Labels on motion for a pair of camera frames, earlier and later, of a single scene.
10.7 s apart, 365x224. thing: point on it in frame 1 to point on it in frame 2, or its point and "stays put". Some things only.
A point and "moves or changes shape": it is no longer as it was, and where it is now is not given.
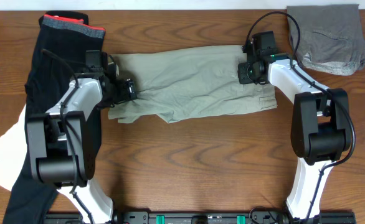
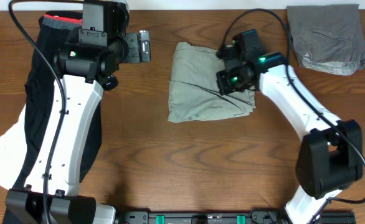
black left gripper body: [119, 93] to [133, 56]
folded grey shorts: [331, 38] stays put
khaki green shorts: [170, 82] moves or changes shape
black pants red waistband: [60, 45] stays put
